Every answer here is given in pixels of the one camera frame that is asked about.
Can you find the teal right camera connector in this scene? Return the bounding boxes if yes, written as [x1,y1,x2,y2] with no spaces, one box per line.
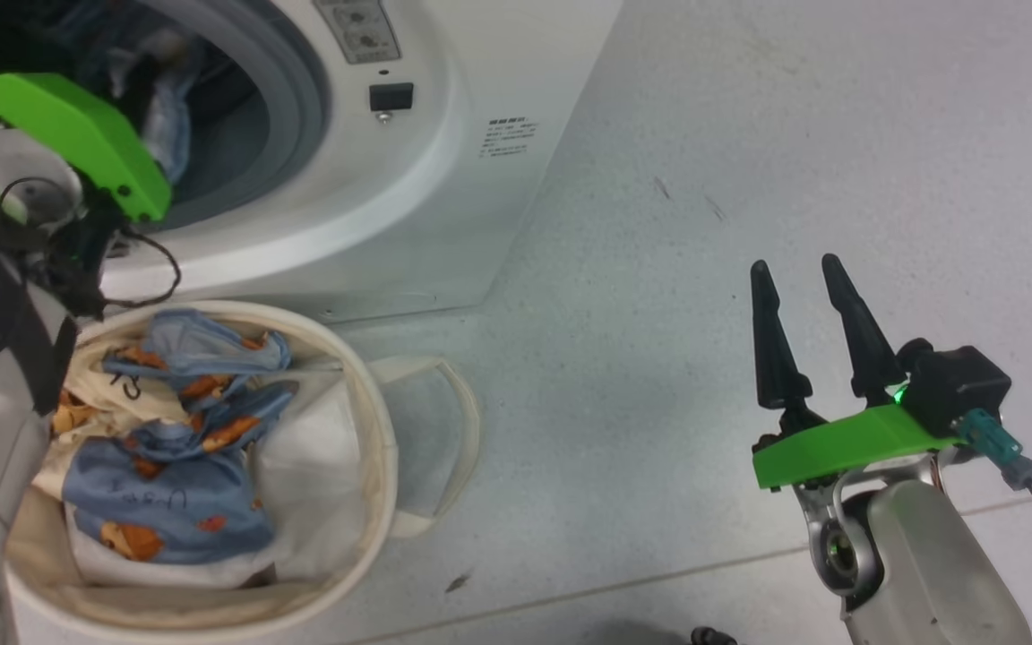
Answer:
[959,409,1032,490]

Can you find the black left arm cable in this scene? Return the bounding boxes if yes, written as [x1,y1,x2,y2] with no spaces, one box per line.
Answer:
[0,176,183,311]

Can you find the grey warning sticker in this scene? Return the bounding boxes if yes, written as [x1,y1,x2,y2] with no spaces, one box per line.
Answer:
[314,0,403,66]

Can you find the grey rubber door gasket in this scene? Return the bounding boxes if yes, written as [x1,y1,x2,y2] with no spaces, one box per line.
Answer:
[149,0,334,230]

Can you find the cream bear print garment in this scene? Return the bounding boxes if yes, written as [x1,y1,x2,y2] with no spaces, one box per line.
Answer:
[50,354,194,433]

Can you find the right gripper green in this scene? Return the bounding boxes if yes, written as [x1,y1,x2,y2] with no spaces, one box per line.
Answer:
[749,253,961,493]

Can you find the black door lock latch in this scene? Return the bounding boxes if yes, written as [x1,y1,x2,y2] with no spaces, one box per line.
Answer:
[369,82,416,115]

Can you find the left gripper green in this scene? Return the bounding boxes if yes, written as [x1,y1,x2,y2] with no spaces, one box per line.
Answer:
[0,73,173,224]

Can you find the cream fabric laundry basket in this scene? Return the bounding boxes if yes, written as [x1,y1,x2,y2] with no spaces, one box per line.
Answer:
[4,300,482,645]

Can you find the white washing machine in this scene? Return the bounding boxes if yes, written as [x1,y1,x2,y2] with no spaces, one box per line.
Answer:
[0,0,624,325]

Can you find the blue bear print garment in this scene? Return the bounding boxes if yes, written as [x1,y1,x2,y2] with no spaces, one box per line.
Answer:
[102,309,293,404]
[62,383,299,565]

